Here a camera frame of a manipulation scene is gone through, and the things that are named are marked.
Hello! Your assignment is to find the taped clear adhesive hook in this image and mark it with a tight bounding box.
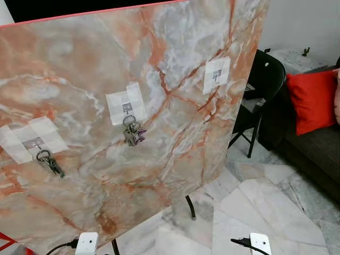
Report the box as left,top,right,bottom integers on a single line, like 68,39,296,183
105,82,149,126
0,117,69,165
203,57,232,95

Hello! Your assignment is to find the pink cushion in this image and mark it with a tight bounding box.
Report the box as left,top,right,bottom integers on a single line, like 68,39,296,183
334,74,340,124

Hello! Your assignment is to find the red cushion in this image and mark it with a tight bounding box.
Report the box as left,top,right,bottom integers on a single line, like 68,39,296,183
286,69,339,136

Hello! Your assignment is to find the dark grey sofa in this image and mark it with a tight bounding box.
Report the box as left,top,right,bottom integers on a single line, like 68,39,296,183
259,66,340,205

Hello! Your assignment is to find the white side table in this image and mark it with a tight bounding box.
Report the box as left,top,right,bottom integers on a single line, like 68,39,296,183
266,49,330,75

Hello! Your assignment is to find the black chair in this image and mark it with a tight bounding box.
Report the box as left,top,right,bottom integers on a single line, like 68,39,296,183
228,49,287,159

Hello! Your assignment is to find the black board stand leg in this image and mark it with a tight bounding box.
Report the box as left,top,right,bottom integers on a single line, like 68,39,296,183
185,195,197,221
110,239,121,255

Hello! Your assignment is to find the key bunch with purple tag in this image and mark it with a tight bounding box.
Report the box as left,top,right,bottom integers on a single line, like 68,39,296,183
123,115,148,147

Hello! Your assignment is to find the marble pattern board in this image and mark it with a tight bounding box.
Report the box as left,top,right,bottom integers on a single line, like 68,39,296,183
0,0,271,254

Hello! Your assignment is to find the dark key bunch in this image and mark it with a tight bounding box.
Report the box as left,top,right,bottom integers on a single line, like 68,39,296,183
36,149,66,179

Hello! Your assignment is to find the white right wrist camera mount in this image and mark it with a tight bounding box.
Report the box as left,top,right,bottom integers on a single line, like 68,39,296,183
250,233,273,255

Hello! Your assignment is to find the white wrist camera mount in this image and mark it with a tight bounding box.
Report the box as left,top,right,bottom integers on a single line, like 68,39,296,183
74,232,100,255
250,233,273,255

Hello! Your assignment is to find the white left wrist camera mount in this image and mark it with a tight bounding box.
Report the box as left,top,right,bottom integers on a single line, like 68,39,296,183
74,232,100,255

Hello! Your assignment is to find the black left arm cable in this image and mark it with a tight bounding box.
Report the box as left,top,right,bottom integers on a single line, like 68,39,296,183
45,239,80,255

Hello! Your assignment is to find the red stand frame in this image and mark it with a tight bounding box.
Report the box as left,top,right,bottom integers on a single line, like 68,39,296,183
0,232,18,253

